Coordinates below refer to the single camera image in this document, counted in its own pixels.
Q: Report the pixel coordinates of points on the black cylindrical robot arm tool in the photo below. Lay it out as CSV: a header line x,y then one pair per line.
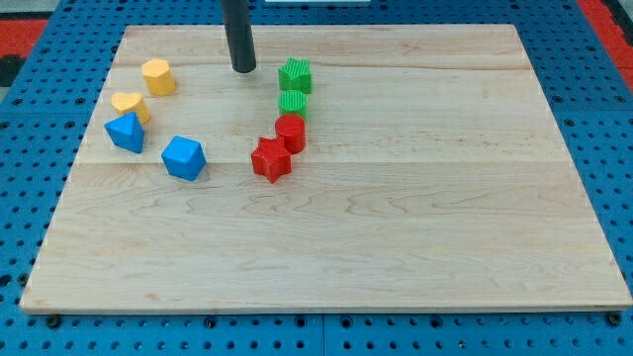
x,y
239,35

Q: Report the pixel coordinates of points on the red star block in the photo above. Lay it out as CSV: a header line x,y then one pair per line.
x,y
271,158

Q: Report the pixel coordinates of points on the green star block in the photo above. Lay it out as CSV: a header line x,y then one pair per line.
x,y
296,74

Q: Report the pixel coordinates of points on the red cylinder block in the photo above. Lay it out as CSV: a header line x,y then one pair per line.
x,y
292,129

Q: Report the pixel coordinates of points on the light wooden board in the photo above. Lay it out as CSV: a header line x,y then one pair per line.
x,y
434,179

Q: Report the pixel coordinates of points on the green cylinder block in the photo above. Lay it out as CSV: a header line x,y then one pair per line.
x,y
293,102

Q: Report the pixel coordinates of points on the blue cube block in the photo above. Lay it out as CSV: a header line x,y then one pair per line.
x,y
184,158

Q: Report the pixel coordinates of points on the yellow hexagon block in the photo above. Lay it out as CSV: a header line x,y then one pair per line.
x,y
158,77

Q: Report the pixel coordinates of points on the blue triangle block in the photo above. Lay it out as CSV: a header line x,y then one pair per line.
x,y
126,132

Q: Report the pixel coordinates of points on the yellow heart block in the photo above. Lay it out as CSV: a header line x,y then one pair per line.
x,y
124,103

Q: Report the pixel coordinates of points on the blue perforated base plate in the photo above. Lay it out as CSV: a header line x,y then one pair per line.
x,y
48,108

